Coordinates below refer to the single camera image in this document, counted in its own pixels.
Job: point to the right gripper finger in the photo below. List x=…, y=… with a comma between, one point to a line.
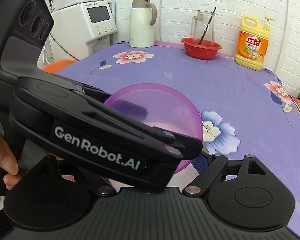
x=211, y=176

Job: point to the purple translucent plastic bowl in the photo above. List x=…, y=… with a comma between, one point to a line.
x=158, y=106

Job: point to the white ceramic patterned bowl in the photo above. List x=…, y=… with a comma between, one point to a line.
x=179, y=180

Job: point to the person's left hand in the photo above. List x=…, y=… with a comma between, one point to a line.
x=9, y=163

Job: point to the purple floral tablecloth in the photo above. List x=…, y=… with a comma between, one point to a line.
x=246, y=116

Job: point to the orange plastic stool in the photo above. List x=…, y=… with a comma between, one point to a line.
x=57, y=66

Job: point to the white water dispenser appliance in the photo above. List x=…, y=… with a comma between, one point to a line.
x=83, y=29

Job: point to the red plastic colander basket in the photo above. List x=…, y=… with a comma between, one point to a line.
x=206, y=51

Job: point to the white thermos jug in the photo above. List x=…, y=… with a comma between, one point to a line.
x=143, y=16

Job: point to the yellow dish soap bottle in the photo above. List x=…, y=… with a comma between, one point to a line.
x=252, y=42

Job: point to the black stirring stick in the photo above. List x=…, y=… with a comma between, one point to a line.
x=207, y=26

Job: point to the clear glass pitcher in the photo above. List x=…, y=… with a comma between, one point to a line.
x=198, y=24

